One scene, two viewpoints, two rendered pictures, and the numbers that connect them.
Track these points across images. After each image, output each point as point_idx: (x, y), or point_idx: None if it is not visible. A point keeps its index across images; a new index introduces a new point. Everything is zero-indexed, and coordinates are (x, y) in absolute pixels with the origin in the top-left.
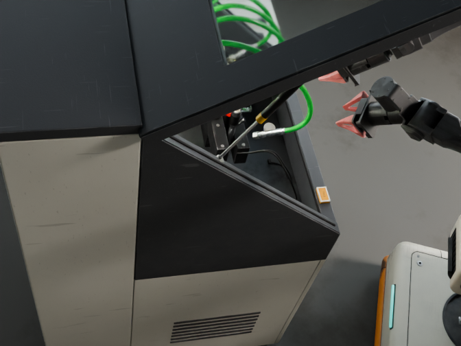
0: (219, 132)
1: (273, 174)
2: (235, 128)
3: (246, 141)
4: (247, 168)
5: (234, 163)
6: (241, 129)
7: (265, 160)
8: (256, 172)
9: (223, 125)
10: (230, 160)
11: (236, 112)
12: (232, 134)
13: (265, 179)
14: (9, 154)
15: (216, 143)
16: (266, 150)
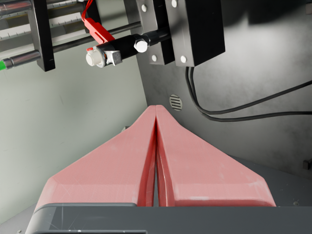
0: (148, 24)
1: (311, 42)
2: (150, 42)
3: (189, 50)
4: (260, 24)
5: (239, 12)
6: (179, 17)
7: (301, 3)
8: (276, 35)
9: (153, 8)
10: (232, 6)
11: (98, 66)
12: (159, 42)
13: (291, 52)
14: None
15: (146, 50)
16: (198, 109)
